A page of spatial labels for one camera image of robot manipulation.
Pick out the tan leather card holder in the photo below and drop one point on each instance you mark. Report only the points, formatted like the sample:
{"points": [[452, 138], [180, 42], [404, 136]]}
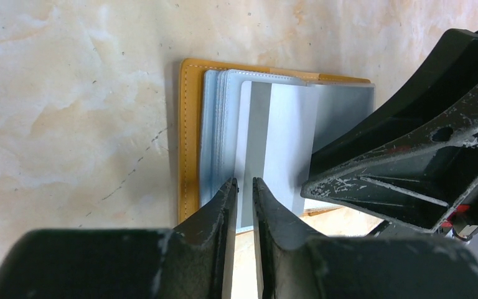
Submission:
{"points": [[202, 83]]}

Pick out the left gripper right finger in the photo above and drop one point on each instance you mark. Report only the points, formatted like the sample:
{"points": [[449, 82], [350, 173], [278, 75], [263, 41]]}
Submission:
{"points": [[296, 261]]}

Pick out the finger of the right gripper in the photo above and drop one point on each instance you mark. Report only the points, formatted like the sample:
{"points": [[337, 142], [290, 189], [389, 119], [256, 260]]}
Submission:
{"points": [[449, 71], [416, 180]]}

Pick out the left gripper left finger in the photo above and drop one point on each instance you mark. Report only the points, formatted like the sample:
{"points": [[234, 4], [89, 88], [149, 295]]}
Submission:
{"points": [[192, 260]]}

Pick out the silver striped card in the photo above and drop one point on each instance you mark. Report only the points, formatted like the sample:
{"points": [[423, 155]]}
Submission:
{"points": [[274, 142]]}

